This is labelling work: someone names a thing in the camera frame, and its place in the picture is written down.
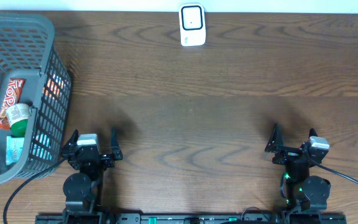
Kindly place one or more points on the grey plastic mesh basket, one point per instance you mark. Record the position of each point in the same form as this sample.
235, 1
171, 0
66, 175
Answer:
27, 51

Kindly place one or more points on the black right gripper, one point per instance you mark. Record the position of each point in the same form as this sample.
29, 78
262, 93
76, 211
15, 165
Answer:
274, 145

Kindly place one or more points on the white barcode scanner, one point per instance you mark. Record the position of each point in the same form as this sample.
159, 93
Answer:
192, 25

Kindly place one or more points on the orange small carton box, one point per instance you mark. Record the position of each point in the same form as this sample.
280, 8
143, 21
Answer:
54, 88

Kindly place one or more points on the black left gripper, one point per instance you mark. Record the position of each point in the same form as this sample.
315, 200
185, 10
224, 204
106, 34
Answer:
107, 161

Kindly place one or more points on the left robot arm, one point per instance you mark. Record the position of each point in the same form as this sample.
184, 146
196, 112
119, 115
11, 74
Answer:
83, 189

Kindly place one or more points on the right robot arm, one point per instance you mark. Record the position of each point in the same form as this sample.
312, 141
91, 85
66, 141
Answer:
306, 194

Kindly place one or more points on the green lidded white jar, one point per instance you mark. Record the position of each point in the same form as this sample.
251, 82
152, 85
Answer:
17, 116

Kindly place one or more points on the red Top chocolate bar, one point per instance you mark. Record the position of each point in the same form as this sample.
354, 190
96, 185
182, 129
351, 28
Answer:
12, 96

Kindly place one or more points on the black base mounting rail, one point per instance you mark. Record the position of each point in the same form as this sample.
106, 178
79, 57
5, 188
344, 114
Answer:
135, 218

